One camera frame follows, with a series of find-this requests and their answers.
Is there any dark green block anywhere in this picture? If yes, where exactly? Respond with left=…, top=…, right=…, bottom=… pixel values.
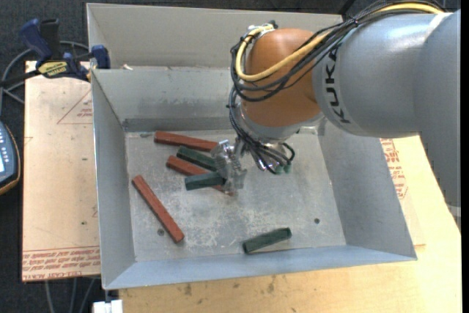
left=184, top=172, right=228, bottom=192
left=176, top=145, right=221, bottom=172
left=241, top=227, right=293, bottom=255

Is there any red-brown flat block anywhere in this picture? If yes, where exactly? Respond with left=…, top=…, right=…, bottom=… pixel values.
left=153, top=130, right=221, bottom=153
left=165, top=155, right=229, bottom=192
left=130, top=174, right=186, bottom=245

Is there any brown cardboard board red print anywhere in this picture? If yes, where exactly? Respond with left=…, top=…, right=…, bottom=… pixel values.
left=21, top=60, right=428, bottom=284

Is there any grey metal bin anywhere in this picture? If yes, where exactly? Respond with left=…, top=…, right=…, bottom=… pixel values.
left=86, top=2, right=418, bottom=291

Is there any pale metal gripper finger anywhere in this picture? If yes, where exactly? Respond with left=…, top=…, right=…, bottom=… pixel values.
left=210, top=142, right=231, bottom=177
left=223, top=169, right=246, bottom=197

